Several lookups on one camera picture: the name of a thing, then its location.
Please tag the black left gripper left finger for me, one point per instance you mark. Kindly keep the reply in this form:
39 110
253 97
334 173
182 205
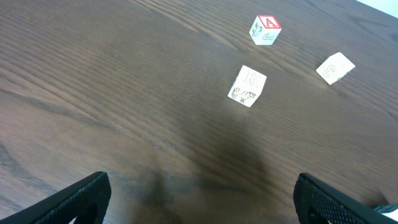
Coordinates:
85 201

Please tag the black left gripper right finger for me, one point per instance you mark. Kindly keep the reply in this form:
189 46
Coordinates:
317 202

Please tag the white block with cow picture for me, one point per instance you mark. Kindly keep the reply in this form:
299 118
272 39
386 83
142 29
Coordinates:
247 86

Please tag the white block with number three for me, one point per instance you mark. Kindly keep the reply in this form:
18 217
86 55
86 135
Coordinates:
334 68

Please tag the red letter A block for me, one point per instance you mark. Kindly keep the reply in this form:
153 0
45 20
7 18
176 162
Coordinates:
265 30

